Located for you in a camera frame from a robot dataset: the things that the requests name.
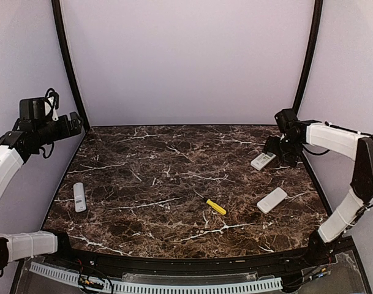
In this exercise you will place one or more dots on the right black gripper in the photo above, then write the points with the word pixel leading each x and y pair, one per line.
pixel 271 145

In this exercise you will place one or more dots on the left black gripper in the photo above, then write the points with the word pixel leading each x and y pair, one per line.
pixel 76 128

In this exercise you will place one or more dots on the white remote with battery bay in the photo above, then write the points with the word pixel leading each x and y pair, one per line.
pixel 262 160

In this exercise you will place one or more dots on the yellow handled screwdriver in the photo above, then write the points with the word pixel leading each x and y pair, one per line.
pixel 212 204

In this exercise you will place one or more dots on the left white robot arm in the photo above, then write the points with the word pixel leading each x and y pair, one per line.
pixel 38 125

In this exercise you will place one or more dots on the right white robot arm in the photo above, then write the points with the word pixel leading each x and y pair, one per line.
pixel 358 146

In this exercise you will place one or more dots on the white remote control right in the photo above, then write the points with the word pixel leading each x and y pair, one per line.
pixel 270 201

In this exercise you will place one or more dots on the grey remote control left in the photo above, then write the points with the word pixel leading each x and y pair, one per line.
pixel 79 197

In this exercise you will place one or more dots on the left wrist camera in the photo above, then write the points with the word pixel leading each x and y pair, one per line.
pixel 51 104

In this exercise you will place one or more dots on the black front rail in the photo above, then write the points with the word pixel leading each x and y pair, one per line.
pixel 285 263

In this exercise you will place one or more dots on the left black frame post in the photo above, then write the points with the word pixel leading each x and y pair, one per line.
pixel 67 61

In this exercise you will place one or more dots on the black frame post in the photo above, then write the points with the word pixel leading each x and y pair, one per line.
pixel 67 61
pixel 309 55

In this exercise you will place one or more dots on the white slotted cable duct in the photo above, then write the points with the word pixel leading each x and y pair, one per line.
pixel 144 283

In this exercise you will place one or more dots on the right black frame post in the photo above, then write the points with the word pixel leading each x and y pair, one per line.
pixel 309 55

